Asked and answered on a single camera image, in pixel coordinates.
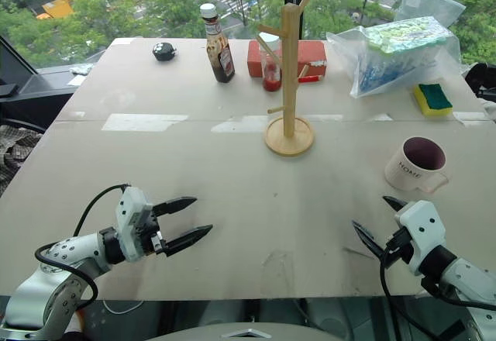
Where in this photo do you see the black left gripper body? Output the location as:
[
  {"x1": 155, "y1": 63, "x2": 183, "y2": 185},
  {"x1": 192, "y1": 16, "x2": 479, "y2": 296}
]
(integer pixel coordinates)
[{"x1": 133, "y1": 202, "x2": 171, "y2": 258}]

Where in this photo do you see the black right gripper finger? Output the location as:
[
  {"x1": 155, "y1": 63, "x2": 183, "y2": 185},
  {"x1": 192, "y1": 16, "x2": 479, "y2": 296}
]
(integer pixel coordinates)
[
  {"x1": 382, "y1": 195, "x2": 408, "y2": 214},
  {"x1": 351, "y1": 219, "x2": 389, "y2": 261}
]

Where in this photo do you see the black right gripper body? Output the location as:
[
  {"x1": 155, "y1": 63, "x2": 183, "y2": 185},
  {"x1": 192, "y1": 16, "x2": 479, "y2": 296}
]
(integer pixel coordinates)
[{"x1": 381, "y1": 227, "x2": 415, "y2": 267}]

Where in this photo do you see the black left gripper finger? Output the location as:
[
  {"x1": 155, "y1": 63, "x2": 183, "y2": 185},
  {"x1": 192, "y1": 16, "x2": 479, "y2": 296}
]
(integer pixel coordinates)
[
  {"x1": 160, "y1": 224, "x2": 215, "y2": 257},
  {"x1": 150, "y1": 197, "x2": 198, "y2": 219}
]

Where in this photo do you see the wooden mug tree stand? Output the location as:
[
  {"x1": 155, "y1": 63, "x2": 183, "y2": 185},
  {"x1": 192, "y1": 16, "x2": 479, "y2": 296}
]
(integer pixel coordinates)
[{"x1": 257, "y1": 0, "x2": 319, "y2": 158}]

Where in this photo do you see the white mug with HOME print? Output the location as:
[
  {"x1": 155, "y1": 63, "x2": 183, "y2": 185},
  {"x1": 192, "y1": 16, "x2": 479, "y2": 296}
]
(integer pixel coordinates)
[{"x1": 384, "y1": 136, "x2": 450, "y2": 194}]

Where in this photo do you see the yellow green sponge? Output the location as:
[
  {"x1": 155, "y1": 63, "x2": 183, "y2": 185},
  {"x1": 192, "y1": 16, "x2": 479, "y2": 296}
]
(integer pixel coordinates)
[{"x1": 412, "y1": 82, "x2": 454, "y2": 118}]

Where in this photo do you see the clear plastic bag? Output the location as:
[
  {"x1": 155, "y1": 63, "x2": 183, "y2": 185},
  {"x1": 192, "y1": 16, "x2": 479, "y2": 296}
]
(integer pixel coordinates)
[{"x1": 325, "y1": 0, "x2": 466, "y2": 100}]

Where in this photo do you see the black object at table edge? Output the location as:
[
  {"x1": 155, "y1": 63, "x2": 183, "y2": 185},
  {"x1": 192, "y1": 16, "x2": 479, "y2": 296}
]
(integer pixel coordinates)
[{"x1": 463, "y1": 61, "x2": 496, "y2": 104}]

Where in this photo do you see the black round timer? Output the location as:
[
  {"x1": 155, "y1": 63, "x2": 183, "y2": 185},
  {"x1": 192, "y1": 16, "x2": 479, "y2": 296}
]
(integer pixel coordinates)
[{"x1": 152, "y1": 42, "x2": 178, "y2": 62}]

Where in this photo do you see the patterned grey cloth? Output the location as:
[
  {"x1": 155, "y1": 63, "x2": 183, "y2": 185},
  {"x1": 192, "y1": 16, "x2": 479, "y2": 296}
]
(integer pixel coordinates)
[{"x1": 0, "y1": 123, "x2": 44, "y2": 198}]

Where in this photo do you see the brown sauce bottle white cap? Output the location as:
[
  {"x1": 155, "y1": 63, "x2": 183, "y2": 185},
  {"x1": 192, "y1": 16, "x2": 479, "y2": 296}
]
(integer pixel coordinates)
[{"x1": 199, "y1": 2, "x2": 236, "y2": 84}]

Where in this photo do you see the clear jar with red sauce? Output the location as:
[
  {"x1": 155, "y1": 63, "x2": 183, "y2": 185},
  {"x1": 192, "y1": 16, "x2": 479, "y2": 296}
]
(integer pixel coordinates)
[{"x1": 257, "y1": 33, "x2": 282, "y2": 93}]

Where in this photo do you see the green patterned sponge pack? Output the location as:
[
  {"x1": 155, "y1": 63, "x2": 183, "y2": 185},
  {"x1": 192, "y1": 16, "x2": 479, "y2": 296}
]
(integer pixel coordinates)
[{"x1": 363, "y1": 15, "x2": 455, "y2": 55}]

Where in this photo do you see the red brick block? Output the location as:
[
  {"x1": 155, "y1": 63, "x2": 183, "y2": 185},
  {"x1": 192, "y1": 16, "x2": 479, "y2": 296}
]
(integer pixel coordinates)
[{"x1": 246, "y1": 39, "x2": 328, "y2": 79}]

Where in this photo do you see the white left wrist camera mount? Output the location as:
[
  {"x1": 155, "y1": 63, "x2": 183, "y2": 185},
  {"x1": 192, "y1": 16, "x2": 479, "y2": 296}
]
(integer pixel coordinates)
[{"x1": 115, "y1": 187, "x2": 160, "y2": 263}]

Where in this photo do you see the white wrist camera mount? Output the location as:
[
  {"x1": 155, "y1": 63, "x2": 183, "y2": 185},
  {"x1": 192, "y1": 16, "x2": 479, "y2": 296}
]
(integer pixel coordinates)
[
  {"x1": 394, "y1": 200, "x2": 447, "y2": 277},
  {"x1": 115, "y1": 187, "x2": 160, "y2": 263}
]

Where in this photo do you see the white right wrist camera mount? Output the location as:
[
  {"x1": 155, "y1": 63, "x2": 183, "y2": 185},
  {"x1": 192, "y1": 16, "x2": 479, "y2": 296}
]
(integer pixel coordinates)
[{"x1": 394, "y1": 200, "x2": 447, "y2": 277}]

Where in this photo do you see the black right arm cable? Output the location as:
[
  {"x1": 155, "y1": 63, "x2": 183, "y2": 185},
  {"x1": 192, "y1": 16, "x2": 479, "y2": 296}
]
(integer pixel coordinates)
[{"x1": 378, "y1": 239, "x2": 443, "y2": 341}]

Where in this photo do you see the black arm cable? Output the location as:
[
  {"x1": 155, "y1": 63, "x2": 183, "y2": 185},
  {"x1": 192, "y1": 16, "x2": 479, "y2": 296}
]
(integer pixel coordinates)
[
  {"x1": 34, "y1": 184, "x2": 131, "y2": 315},
  {"x1": 378, "y1": 239, "x2": 443, "y2": 341}
]

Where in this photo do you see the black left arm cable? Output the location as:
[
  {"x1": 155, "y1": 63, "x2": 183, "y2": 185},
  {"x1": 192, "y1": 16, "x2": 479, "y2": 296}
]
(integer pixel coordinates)
[{"x1": 34, "y1": 184, "x2": 131, "y2": 315}]

